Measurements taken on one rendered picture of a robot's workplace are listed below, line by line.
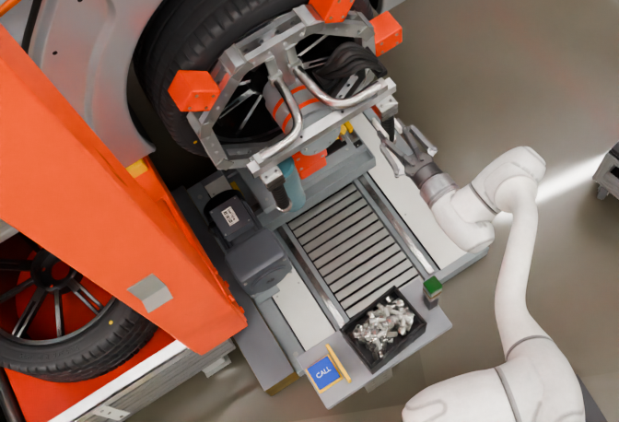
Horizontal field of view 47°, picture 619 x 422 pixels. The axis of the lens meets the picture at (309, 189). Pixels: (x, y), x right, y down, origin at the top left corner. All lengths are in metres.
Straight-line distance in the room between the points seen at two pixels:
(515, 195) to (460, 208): 0.15
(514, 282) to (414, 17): 1.79
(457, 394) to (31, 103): 0.86
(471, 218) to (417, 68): 1.34
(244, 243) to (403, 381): 0.74
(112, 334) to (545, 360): 1.31
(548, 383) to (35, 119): 0.94
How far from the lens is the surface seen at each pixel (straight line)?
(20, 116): 0.96
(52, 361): 2.28
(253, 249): 2.27
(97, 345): 2.23
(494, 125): 2.87
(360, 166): 2.59
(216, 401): 2.61
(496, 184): 1.71
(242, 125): 2.11
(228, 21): 1.73
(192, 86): 1.71
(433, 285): 1.92
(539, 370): 1.37
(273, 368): 2.45
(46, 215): 1.15
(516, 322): 1.47
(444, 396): 1.34
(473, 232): 1.74
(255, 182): 2.56
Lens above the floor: 2.51
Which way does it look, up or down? 66 degrees down
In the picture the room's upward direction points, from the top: 18 degrees counter-clockwise
